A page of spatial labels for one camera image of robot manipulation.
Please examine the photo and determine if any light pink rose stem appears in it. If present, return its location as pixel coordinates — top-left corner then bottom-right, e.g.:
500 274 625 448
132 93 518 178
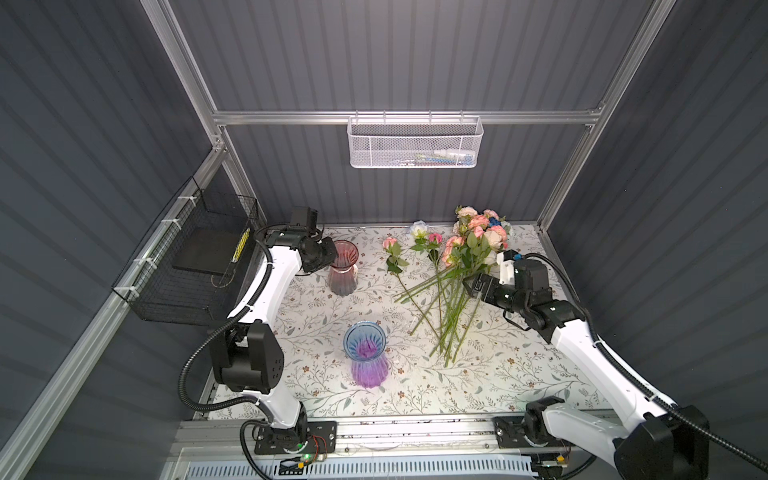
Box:
382 236 438 337

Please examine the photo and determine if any pile of artificial flowers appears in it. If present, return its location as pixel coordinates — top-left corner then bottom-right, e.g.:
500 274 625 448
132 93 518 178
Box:
407 206 509 365

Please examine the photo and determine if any red glass vase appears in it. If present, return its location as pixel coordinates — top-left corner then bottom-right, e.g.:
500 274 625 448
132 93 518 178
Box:
328 240 359 296

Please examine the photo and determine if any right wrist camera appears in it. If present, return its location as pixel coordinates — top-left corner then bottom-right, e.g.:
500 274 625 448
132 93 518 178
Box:
496 250 522 285

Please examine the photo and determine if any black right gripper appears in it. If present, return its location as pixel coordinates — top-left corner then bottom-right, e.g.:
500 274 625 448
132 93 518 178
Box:
462 271 527 316

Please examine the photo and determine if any black wire side basket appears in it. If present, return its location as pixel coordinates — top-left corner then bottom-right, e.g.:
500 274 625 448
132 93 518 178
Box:
113 181 261 327

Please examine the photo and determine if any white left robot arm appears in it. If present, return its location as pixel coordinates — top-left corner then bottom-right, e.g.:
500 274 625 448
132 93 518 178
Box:
209 227 338 451

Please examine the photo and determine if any hot pink rose stem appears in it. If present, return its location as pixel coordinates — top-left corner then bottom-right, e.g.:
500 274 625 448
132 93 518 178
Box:
412 232 443 327

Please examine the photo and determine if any yellow tool in basket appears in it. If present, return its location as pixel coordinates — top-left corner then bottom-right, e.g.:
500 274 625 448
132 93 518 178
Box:
231 227 251 264

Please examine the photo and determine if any white wire wall basket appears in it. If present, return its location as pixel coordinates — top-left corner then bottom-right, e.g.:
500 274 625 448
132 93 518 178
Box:
346 115 484 169

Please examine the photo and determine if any blue purple glass vase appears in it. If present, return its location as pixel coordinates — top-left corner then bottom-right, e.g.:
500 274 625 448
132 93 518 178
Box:
343 321 389 389

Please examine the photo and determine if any right black corrugated cable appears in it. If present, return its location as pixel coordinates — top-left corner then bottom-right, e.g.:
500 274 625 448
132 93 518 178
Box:
523 251 768 472

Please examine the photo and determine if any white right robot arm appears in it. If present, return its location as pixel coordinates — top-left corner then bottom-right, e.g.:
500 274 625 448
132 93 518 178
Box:
463 255 709 479

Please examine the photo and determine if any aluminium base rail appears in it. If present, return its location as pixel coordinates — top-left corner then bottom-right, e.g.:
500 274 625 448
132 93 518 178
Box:
173 410 625 457

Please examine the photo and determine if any white rose stem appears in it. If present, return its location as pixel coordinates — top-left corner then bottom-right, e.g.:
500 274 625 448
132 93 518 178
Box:
409 220 429 240

